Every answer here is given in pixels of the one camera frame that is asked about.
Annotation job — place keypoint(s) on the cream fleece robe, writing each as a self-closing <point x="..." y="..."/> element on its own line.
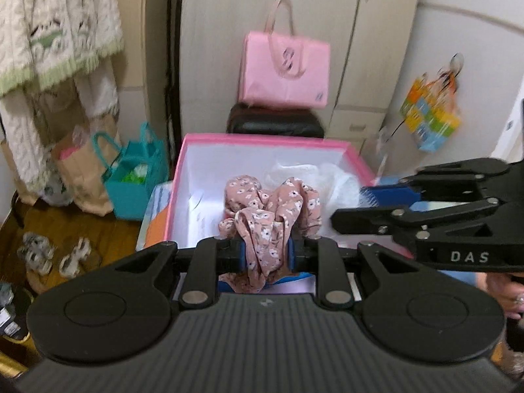
<point x="53" y="16"/>

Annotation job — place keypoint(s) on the colourful paper gift bag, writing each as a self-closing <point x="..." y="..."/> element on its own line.
<point x="430" y="118"/>

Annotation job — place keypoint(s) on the white plastic bag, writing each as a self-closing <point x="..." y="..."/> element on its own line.
<point x="55" y="192"/>

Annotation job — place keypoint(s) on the beige wooden wardrobe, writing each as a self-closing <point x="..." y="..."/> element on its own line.
<point x="356" y="49"/>

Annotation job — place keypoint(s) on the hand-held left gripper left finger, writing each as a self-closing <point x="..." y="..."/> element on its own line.
<point x="243" y="258"/>

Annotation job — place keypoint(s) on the clear plastic bag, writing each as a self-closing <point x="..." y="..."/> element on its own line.
<point x="381" y="149"/>

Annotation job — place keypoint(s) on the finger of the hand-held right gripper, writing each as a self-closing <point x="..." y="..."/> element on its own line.
<point x="385" y="196"/>
<point x="360" y="219"/>

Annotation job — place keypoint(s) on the teal tote bag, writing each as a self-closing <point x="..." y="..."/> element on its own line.
<point x="131" y="200"/>

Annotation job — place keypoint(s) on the green item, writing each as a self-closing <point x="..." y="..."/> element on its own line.
<point x="133" y="175"/>

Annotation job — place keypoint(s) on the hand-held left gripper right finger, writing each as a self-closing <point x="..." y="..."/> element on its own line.
<point x="291" y="254"/>

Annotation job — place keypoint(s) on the person's right hand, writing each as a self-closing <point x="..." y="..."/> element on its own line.
<point x="503" y="290"/>

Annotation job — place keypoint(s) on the beige wooden panel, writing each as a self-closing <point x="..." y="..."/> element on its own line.
<point x="139" y="49"/>

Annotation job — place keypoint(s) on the brown paper bag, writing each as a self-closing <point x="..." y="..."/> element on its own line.
<point x="82" y="180"/>

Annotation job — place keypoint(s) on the black suitcase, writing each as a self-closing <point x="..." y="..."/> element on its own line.
<point x="274" y="125"/>

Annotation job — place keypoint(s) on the pink tote bag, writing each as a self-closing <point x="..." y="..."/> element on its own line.
<point x="282" y="73"/>

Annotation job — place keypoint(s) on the pink cardboard box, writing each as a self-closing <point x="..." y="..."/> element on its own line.
<point x="204" y="188"/>

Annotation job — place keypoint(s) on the pink floral cloth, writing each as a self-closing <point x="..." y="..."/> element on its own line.
<point x="262" y="221"/>

